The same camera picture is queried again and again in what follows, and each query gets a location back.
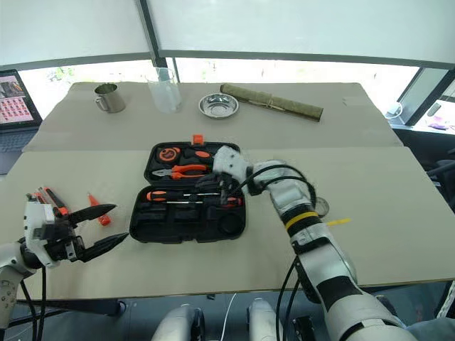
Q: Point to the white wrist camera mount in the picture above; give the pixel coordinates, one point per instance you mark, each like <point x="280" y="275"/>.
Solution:
<point x="35" y="223"/>
<point x="231" y="163"/>

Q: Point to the orange case latch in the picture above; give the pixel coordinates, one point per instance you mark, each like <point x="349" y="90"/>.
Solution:
<point x="197" y="139"/>

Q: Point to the yellow strip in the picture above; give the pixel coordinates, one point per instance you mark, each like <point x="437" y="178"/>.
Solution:
<point x="339" y="221"/>

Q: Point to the black orange small tool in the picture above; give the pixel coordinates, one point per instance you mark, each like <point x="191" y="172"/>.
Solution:
<point x="199" y="154"/>

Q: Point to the open laptop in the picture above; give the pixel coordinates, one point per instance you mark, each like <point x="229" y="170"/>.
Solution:
<point x="14" y="106"/>

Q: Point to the clear plastic measuring cup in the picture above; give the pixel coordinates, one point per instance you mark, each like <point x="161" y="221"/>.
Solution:
<point x="165" y="92"/>

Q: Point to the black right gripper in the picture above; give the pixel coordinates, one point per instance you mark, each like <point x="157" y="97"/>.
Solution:
<point x="209" y="180"/>

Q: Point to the black plastic tool case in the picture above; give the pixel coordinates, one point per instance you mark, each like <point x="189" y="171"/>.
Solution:
<point x="185" y="223"/>

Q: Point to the steel mug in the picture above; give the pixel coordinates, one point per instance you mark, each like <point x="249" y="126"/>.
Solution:
<point x="111" y="97"/>

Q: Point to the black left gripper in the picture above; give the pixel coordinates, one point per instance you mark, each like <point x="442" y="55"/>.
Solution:
<point x="60" y="241"/>

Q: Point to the orange black tape measure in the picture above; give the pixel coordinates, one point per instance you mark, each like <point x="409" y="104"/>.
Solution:
<point x="167" y="154"/>

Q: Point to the black table frame bar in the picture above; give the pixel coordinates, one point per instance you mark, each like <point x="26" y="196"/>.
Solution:
<point x="78" y="306"/>

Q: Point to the purple item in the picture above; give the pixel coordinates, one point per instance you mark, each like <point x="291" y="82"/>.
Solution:
<point x="438" y="125"/>

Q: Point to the black office chair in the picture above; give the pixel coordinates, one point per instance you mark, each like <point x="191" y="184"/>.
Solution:
<point x="442" y="170"/>

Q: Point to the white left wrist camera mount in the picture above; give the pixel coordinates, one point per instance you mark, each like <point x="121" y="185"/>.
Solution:
<point x="35" y="223"/>

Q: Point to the silver rounded robot leg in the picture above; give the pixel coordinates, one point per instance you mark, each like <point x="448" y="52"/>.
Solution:
<point x="263" y="321"/>
<point x="177" y="325"/>

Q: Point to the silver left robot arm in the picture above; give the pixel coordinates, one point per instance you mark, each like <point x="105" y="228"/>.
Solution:
<point x="8" y="261"/>

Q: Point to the orange voltage tester pen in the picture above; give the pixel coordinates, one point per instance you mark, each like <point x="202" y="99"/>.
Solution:
<point x="101" y="213"/>

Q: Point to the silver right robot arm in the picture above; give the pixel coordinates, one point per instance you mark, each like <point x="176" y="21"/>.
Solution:
<point x="320" y="255"/>

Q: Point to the steel bowl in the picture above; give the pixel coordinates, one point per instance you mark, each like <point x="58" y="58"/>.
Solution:
<point x="218" y="105"/>

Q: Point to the round metal tin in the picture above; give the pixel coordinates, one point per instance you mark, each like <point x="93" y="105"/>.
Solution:
<point x="323" y="206"/>

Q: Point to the rolled bamboo mat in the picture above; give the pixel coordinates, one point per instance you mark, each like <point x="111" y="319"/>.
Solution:
<point x="273" y="102"/>

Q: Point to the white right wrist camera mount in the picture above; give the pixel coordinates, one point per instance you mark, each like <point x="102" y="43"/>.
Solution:
<point x="231" y="163"/>

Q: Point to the white device on sill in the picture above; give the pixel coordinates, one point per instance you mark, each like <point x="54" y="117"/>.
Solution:
<point x="394" y="111"/>

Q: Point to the orange black utility knife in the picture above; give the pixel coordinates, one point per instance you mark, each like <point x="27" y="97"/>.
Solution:
<point x="53" y="200"/>

